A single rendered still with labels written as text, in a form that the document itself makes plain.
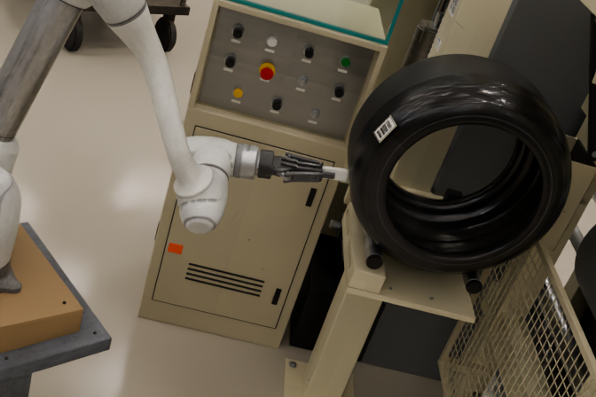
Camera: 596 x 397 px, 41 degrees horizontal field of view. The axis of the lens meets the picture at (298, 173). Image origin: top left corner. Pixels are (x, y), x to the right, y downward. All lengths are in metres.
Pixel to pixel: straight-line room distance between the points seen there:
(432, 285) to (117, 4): 1.16
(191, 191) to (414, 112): 0.56
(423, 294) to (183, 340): 1.11
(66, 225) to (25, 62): 1.61
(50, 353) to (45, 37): 0.73
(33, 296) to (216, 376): 1.11
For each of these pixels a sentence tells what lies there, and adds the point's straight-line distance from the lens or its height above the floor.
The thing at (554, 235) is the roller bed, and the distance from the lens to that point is 2.51.
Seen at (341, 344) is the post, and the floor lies 0.30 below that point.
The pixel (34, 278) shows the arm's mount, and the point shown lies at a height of 0.72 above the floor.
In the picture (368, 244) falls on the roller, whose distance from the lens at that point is 2.14.
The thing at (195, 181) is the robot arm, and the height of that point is 1.06.
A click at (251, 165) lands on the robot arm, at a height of 1.06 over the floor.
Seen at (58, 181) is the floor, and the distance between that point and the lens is 3.74.
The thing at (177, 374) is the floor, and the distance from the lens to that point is 2.91.
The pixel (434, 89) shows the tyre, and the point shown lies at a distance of 1.92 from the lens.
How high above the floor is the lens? 2.03
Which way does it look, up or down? 28 degrees down
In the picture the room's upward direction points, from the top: 18 degrees clockwise
